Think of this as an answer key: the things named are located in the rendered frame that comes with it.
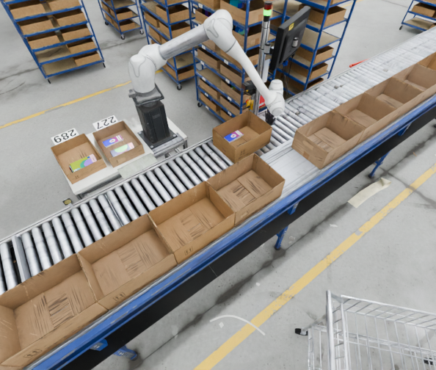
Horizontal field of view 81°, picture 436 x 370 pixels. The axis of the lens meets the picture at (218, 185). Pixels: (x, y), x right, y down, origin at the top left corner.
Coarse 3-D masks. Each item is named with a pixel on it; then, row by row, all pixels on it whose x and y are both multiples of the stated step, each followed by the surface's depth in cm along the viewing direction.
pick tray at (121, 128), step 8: (104, 128) 219; (112, 128) 223; (120, 128) 228; (128, 128) 221; (96, 136) 219; (104, 136) 223; (112, 136) 226; (128, 136) 225; (136, 136) 211; (120, 144) 219; (136, 144) 219; (104, 152) 200; (128, 152) 202; (136, 152) 207; (144, 152) 212; (112, 160) 198; (120, 160) 203; (128, 160) 208
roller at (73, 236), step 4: (64, 216) 177; (68, 216) 178; (64, 220) 175; (68, 220) 175; (68, 224) 173; (72, 224) 174; (68, 228) 171; (72, 228) 171; (68, 232) 170; (72, 232) 169; (76, 232) 171; (72, 236) 167; (76, 236) 168; (72, 240) 166; (76, 240) 166; (76, 244) 163; (80, 244) 164; (76, 248) 162; (80, 248) 162; (76, 252) 161
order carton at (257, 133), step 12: (228, 120) 211; (240, 120) 221; (252, 120) 222; (216, 132) 203; (228, 132) 221; (252, 132) 226; (264, 132) 202; (216, 144) 213; (228, 144) 196; (240, 144) 217; (252, 144) 202; (264, 144) 214; (228, 156) 206; (240, 156) 202
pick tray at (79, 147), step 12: (60, 144) 208; (72, 144) 214; (84, 144) 220; (60, 156) 211; (72, 156) 210; (84, 156) 210; (96, 156) 210; (84, 168) 192; (96, 168) 199; (72, 180) 191
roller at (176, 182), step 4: (164, 164) 205; (164, 168) 203; (168, 168) 203; (164, 172) 203; (168, 172) 200; (168, 176) 200; (172, 176) 197; (172, 180) 196; (176, 180) 195; (176, 184) 193; (180, 184) 192; (180, 188) 190; (184, 188) 191
